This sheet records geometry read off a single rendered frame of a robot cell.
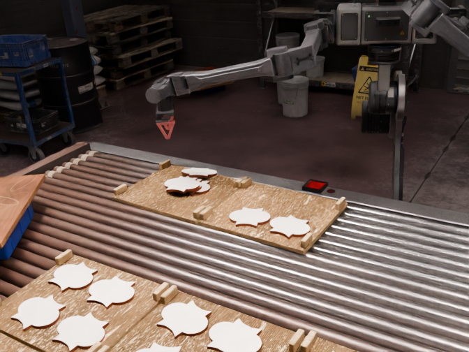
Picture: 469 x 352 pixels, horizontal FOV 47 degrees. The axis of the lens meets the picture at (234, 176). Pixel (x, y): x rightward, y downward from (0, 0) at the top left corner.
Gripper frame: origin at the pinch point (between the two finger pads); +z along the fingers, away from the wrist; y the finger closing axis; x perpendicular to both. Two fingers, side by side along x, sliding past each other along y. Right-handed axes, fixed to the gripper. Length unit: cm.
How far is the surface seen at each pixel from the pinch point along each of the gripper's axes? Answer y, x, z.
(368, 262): 60, 59, 25
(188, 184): 5.3, 6.0, 20.0
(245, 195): 11.9, 26.9, 23.2
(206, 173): -5.8, 13.1, 21.2
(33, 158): -267, -137, 114
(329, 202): 24, 56, 23
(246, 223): 34.6, 24.8, 21.9
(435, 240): 52, 83, 24
